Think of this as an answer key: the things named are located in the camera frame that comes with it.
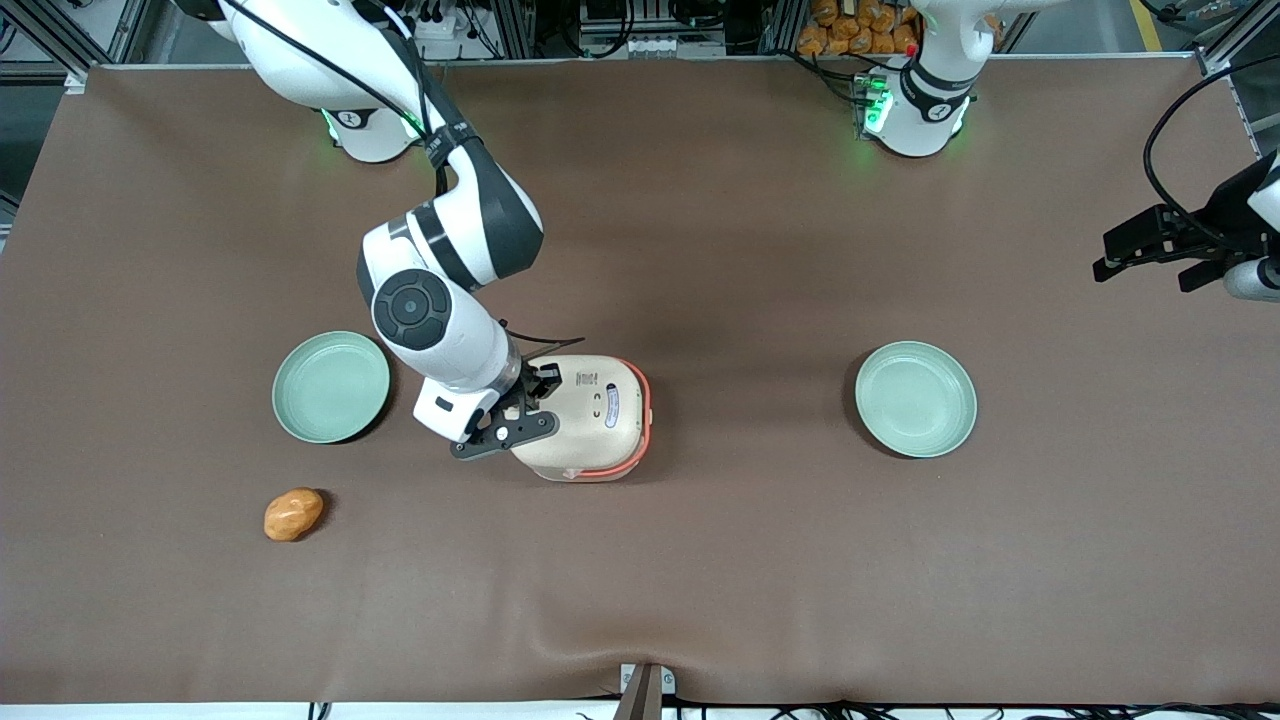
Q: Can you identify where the metal table clamp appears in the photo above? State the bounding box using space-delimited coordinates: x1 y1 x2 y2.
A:
612 662 678 720

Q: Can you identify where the orange brown potato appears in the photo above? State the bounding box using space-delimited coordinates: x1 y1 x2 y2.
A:
264 487 325 543

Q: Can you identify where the brown table cover mat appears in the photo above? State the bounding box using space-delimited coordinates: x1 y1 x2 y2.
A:
0 58 1280 707

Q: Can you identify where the pale green round bowl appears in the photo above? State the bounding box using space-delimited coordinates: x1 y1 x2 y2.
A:
272 331 391 445
855 341 978 459

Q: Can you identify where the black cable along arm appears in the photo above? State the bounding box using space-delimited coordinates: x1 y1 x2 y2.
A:
218 0 471 196

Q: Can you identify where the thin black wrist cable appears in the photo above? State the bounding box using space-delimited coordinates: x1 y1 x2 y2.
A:
498 319 587 361

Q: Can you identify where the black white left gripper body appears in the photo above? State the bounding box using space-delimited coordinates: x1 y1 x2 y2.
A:
1203 150 1280 263

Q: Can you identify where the black looping cable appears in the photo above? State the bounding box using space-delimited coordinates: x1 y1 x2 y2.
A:
1143 55 1280 251

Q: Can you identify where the pile of orange buns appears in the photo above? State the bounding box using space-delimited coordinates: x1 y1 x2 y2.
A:
796 0 926 57

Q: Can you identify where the white power strip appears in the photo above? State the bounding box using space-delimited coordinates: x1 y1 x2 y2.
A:
578 34 728 60

